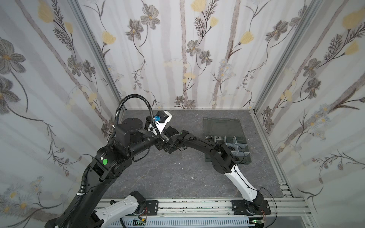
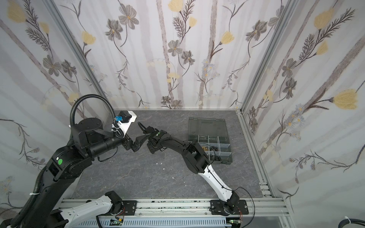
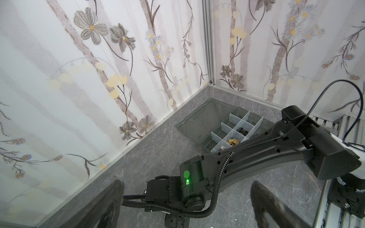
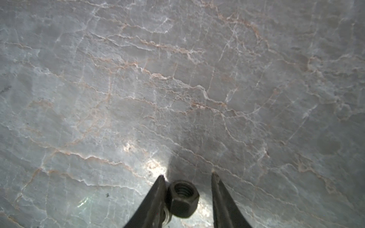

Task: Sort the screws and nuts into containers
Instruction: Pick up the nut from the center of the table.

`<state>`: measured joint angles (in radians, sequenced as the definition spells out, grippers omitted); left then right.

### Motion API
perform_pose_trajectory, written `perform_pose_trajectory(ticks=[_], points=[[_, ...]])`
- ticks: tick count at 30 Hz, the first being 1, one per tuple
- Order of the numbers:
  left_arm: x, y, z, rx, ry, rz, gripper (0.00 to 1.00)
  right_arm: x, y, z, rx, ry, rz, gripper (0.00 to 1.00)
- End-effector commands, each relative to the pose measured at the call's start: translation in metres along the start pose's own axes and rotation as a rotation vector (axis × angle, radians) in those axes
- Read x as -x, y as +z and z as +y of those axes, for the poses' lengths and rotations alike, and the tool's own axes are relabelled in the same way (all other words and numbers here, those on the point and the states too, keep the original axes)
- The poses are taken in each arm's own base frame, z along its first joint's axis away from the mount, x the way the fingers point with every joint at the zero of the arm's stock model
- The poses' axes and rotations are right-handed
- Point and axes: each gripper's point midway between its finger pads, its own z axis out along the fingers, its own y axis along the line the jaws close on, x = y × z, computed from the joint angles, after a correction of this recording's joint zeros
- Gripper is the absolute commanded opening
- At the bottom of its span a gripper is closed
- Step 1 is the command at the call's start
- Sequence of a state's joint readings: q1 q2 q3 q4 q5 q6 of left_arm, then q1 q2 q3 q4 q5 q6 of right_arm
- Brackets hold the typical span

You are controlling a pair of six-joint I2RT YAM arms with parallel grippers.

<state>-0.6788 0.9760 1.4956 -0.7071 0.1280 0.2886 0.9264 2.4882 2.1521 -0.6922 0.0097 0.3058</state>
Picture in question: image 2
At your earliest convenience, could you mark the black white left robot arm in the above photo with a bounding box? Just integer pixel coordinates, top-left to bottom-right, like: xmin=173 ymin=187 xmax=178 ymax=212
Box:
xmin=1 ymin=118 xmax=148 ymax=228

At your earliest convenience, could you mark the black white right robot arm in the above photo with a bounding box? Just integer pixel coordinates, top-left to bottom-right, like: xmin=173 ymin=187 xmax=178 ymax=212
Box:
xmin=138 ymin=122 xmax=240 ymax=216

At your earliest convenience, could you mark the green plastic organizer box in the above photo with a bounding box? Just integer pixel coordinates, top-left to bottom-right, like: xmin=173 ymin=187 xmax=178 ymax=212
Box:
xmin=188 ymin=117 xmax=233 ymax=165

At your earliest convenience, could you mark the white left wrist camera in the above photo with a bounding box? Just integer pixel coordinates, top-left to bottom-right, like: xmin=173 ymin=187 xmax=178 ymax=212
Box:
xmin=112 ymin=111 xmax=137 ymax=138

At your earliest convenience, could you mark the black corrugated cable conduit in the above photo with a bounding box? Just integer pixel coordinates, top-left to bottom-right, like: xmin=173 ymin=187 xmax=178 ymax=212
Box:
xmin=69 ymin=93 xmax=116 ymax=127

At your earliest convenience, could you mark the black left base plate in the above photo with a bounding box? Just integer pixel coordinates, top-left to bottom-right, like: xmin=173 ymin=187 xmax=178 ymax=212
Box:
xmin=110 ymin=200 xmax=137 ymax=216

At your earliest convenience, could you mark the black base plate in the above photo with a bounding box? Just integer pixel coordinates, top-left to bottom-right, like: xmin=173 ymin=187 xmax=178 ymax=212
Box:
xmin=209 ymin=199 xmax=249 ymax=216
xmin=110 ymin=200 xmax=137 ymax=216

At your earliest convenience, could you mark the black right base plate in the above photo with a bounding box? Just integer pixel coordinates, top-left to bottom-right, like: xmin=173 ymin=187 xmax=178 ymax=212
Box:
xmin=209 ymin=199 xmax=249 ymax=216

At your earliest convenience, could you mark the white slotted cable duct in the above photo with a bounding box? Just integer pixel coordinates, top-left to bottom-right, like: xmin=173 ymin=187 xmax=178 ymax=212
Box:
xmin=73 ymin=217 xmax=232 ymax=228

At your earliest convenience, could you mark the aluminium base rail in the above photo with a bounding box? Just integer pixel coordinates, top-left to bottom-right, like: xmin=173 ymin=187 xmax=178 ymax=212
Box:
xmin=56 ymin=196 xmax=294 ymax=228

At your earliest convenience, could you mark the black cable corner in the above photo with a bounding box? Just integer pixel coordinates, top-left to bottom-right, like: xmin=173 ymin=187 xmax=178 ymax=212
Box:
xmin=338 ymin=216 xmax=365 ymax=228

